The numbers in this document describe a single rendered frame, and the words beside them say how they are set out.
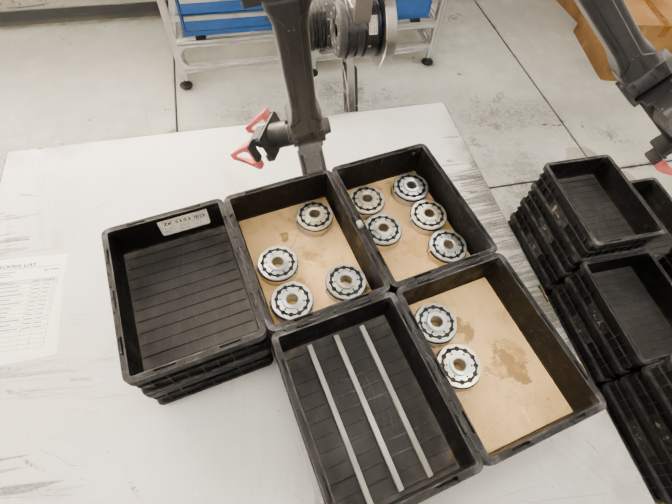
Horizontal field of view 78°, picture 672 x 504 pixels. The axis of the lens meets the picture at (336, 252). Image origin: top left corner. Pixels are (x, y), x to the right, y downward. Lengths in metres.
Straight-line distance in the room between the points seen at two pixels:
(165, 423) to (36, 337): 0.43
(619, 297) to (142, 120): 2.63
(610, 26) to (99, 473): 1.32
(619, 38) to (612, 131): 2.44
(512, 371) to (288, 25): 0.87
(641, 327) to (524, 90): 1.90
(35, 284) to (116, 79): 2.03
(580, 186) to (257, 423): 1.59
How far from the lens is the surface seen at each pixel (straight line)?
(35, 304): 1.42
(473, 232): 1.16
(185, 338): 1.07
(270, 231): 1.17
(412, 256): 1.15
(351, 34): 1.24
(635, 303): 1.98
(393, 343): 1.04
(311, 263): 1.11
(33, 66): 3.59
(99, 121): 2.98
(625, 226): 2.02
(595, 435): 1.31
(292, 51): 0.64
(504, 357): 1.11
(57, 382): 1.30
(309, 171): 0.91
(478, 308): 1.13
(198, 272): 1.14
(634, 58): 0.93
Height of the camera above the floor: 1.79
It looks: 58 degrees down
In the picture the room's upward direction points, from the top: 5 degrees clockwise
